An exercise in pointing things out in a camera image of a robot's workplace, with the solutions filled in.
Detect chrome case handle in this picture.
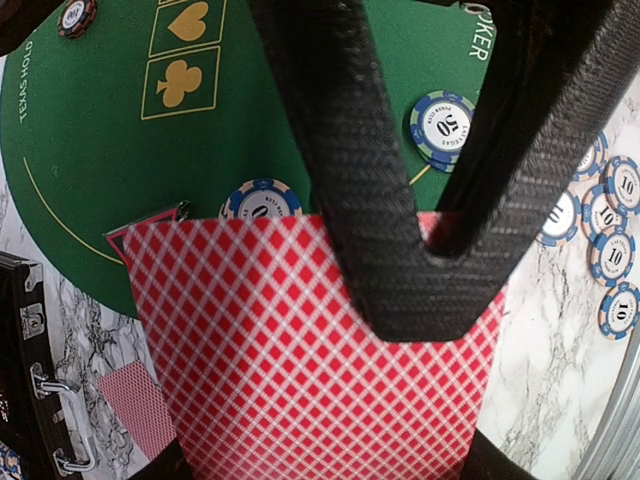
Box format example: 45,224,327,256
29,362,97,479

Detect scattered blue ten chip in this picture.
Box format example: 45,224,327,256
588,225,636,287
581,185,627,243
598,281,639,340
536,190,581,247
604,155,640,216

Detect triangular all-in button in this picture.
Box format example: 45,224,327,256
102,199,191,264

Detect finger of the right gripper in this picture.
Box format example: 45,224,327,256
249,1,639,342

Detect red playing card deck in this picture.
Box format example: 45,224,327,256
124,215,504,479

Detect teal chip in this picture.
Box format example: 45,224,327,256
409,90,475,173

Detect front aluminium rail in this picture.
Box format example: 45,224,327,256
574,332,639,480

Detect blue chips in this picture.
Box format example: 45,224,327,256
218,178,303,219

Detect stray red card on table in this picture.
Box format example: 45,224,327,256
98,362,176,460

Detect round green poker mat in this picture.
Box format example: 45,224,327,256
0,0,501,321

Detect brown chip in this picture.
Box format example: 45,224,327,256
57,0,97,39

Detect black poker chip case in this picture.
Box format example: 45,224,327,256
1,252,96,479

